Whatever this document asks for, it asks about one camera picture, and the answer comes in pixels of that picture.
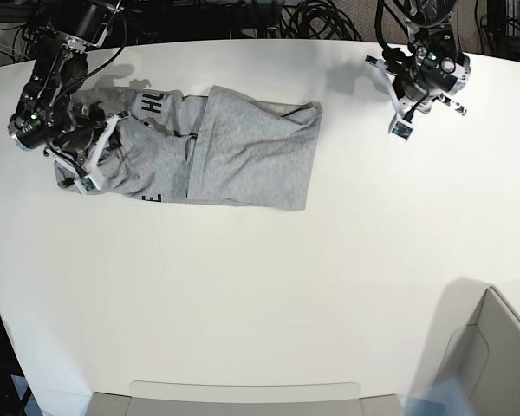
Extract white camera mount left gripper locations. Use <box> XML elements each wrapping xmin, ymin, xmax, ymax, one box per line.
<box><xmin>366</xmin><ymin>53</ymin><xmax>471</xmax><ymax>140</ymax></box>

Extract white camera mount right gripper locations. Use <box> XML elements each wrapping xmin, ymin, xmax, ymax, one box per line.
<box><xmin>42</xmin><ymin>110</ymin><xmax>131</xmax><ymax>196</ymax></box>

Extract grey T-shirt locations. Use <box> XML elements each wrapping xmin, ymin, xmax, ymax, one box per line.
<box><xmin>72</xmin><ymin>86</ymin><xmax>322</xmax><ymax>211</ymax></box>

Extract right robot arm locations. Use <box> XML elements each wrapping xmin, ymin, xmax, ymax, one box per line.
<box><xmin>8</xmin><ymin>1</ymin><xmax>127</xmax><ymax>169</ymax></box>

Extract white camera mount gripper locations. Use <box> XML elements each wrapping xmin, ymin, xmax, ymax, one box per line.
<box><xmin>42</xmin><ymin>110</ymin><xmax>131</xmax><ymax>196</ymax></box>
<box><xmin>366</xmin><ymin>53</ymin><xmax>471</xmax><ymax>140</ymax></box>

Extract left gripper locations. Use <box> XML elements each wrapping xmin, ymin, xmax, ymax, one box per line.
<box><xmin>385</xmin><ymin>55</ymin><xmax>455</xmax><ymax>113</ymax></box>

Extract grey bin at right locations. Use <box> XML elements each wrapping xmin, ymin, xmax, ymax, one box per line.
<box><xmin>430</xmin><ymin>287</ymin><xmax>520</xmax><ymax>415</ymax></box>

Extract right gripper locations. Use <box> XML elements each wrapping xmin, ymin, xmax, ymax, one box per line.
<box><xmin>45</xmin><ymin>101</ymin><xmax>116</xmax><ymax>165</ymax></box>

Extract grey tray at bottom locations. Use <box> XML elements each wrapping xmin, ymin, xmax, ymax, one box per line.
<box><xmin>86</xmin><ymin>380</ymin><xmax>405</xmax><ymax>415</ymax></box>

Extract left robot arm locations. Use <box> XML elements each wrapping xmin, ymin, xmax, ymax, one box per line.
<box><xmin>374</xmin><ymin>1</ymin><xmax>471</xmax><ymax>121</ymax></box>

